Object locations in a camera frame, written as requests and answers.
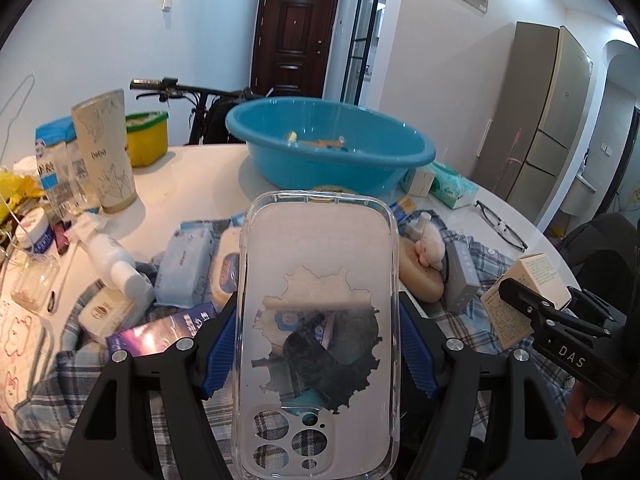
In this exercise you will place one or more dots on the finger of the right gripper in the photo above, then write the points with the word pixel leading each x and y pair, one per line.
pixel 530 304

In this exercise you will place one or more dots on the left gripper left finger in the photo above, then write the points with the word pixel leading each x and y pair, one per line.
pixel 114 436

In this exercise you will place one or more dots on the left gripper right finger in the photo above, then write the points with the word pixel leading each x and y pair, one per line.
pixel 470 415

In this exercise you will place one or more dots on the cream cardboard box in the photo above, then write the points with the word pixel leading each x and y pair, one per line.
pixel 535 272

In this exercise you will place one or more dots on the clear phone case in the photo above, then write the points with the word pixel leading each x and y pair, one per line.
pixel 316 372

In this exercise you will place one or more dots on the beige cutting board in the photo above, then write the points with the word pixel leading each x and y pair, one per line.
pixel 224 276

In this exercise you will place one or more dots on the right hand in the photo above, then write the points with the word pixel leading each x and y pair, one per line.
pixel 582 406

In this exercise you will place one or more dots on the grey rectangular box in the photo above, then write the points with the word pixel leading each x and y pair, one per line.
pixel 461 278

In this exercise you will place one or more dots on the black backpack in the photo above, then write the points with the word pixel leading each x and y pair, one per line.
pixel 602 255

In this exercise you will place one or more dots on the black eyeglasses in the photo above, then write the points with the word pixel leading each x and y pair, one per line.
pixel 502 229

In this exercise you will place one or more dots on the plaid shirt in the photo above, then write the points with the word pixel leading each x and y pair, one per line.
pixel 46 421

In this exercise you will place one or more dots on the beige round sponge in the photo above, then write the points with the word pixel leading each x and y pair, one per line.
pixel 424 283

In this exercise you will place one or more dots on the dark blue purple box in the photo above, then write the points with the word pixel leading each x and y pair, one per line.
pixel 156 336

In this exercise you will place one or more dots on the pink plush toy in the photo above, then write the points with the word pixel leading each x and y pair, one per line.
pixel 430 248

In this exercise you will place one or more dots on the white flat box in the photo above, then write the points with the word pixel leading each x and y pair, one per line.
pixel 110 311

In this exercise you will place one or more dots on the white small bottle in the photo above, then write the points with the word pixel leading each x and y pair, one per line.
pixel 415 228

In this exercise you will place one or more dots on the green tissue pack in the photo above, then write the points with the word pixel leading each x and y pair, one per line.
pixel 451 188

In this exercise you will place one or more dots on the gold refrigerator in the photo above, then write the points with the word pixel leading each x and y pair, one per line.
pixel 537 117

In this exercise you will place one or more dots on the small white box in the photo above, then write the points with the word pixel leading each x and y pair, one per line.
pixel 418 181

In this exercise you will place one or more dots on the clear plastic box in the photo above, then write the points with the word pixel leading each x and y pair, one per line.
pixel 34 280

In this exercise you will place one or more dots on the white spray bottle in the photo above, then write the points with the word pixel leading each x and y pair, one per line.
pixel 112 261

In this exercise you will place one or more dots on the blue wet wipes pack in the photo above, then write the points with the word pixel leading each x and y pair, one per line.
pixel 182 275

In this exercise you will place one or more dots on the white jar blue label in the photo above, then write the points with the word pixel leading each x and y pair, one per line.
pixel 34 232

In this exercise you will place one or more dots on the round beige tin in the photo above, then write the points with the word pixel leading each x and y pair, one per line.
pixel 332 189

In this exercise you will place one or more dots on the blue white bag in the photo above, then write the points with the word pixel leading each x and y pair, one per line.
pixel 62 170

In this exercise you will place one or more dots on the blue plastic basin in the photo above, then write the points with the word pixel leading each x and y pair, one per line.
pixel 307 143

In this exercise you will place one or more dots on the yellow container green lid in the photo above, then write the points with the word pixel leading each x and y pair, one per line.
pixel 147 137

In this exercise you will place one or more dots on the beige Debo tube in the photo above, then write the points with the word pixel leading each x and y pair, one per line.
pixel 100 125

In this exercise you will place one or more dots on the black bicycle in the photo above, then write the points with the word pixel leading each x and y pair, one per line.
pixel 209 111

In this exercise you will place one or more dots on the brown entrance door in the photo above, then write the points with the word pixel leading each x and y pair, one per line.
pixel 291 47

